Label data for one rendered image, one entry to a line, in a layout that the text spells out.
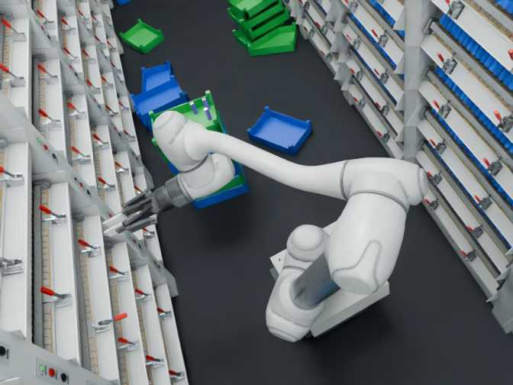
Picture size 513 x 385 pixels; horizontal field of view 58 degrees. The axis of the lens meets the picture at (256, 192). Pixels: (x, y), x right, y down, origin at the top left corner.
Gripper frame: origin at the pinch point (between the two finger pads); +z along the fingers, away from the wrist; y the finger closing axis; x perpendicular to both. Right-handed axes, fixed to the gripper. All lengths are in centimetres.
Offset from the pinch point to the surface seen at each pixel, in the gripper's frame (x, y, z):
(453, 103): -21, -3, -111
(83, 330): -2.7, -27.4, 16.2
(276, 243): -88, 21, -32
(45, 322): 14.5, -31.2, 14.4
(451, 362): -93, -57, -76
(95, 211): -6.6, 15.8, 10.7
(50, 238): 14.0, -5.8, 12.5
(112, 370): -7.9, -39.8, 11.9
